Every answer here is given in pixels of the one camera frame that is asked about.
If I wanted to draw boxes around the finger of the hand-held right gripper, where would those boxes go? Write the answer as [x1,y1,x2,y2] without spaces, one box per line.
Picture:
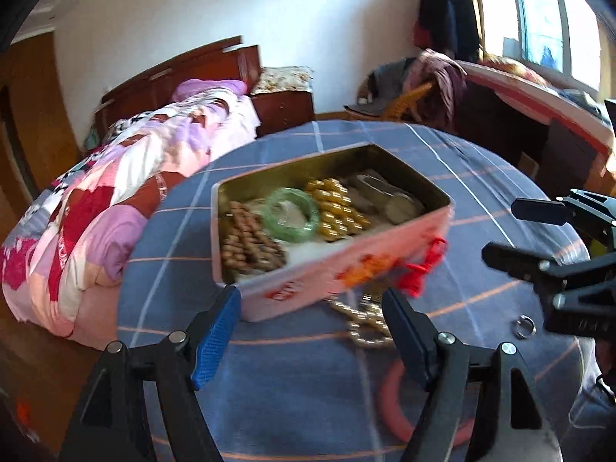
[482,242,616,299]
[511,189,616,251]

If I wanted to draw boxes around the gold bead bracelet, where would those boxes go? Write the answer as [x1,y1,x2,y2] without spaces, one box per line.
[304,179,371,241]

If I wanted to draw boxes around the pink tin box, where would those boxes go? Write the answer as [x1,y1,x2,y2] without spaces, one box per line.
[211,143,454,323]

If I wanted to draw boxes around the pink purple clothes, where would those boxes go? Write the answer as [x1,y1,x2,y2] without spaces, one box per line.
[404,49,467,128]

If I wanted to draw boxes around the hanging dark coats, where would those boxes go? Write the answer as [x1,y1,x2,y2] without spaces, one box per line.
[415,0,482,61]

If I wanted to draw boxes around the blue plaid tablecloth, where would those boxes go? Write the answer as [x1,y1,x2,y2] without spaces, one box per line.
[117,120,600,462]

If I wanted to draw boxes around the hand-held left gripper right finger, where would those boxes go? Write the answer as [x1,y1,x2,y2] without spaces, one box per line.
[382,287,564,462]

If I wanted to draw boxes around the red knot tassel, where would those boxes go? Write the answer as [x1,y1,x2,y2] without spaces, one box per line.
[399,237,448,296]

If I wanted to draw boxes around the wicker chair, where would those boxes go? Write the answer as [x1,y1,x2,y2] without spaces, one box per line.
[344,60,434,123]

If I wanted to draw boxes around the silver metal bracelet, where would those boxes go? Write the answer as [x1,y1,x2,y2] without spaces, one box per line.
[351,171,427,224]

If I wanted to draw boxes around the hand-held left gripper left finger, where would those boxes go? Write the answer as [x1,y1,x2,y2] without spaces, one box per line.
[59,285,242,462]

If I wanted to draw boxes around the orange floral cushion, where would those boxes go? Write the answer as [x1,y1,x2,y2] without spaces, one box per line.
[481,55,549,85]

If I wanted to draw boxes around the purple pillow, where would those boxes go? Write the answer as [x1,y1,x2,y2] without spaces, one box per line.
[172,78,248,104]

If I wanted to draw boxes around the pink bangle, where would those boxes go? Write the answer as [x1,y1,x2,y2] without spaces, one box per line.
[378,358,475,448]

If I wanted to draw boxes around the wooden bed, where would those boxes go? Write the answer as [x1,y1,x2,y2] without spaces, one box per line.
[0,35,263,350]

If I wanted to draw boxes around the floral pillow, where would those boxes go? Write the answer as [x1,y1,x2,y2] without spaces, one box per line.
[251,65,313,96]

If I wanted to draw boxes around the wooden wardrobe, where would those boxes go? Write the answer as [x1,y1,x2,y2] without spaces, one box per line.
[0,29,82,222]

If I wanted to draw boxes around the grey clothes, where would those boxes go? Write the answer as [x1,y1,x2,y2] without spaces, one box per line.
[356,58,419,107]

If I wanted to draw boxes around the green jade bangle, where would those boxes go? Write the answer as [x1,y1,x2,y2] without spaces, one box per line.
[264,187,321,241]

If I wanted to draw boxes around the person's right forearm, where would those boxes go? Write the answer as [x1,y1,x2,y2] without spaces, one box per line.
[594,339,616,388]

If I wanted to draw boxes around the dark desk with pink cover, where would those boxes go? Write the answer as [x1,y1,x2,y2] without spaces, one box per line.
[452,60,616,198]

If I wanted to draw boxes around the wooden nightstand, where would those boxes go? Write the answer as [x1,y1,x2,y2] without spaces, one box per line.
[250,89,316,138]

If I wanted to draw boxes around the patchwork quilt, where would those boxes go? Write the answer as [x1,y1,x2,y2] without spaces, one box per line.
[0,96,241,338]

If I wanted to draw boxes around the wooden bead bracelet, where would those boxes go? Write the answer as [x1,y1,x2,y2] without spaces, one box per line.
[222,201,287,275]

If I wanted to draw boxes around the window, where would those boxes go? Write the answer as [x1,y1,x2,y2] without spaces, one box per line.
[474,0,602,92]

